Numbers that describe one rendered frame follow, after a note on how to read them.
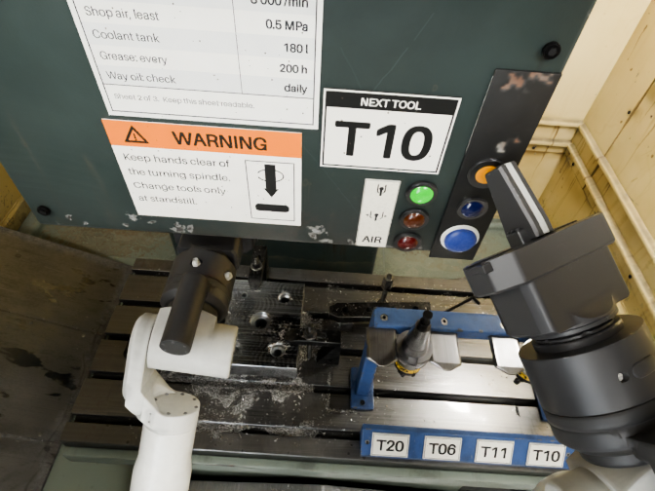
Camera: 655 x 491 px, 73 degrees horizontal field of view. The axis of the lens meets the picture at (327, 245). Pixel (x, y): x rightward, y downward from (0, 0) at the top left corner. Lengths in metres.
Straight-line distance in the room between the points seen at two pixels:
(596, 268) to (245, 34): 0.29
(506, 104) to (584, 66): 1.29
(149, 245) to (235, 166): 1.46
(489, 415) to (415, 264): 0.76
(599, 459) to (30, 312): 1.49
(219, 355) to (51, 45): 0.35
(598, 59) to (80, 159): 1.47
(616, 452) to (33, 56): 0.47
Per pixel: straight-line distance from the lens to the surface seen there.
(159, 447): 0.62
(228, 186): 0.40
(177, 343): 0.52
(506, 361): 0.84
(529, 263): 0.33
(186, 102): 0.36
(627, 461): 0.38
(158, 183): 0.42
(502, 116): 0.36
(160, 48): 0.34
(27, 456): 1.47
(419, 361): 0.78
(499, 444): 1.08
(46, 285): 1.66
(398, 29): 0.32
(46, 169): 0.46
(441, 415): 1.11
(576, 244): 0.36
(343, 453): 1.05
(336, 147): 0.36
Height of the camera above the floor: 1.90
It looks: 49 degrees down
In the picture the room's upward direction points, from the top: 5 degrees clockwise
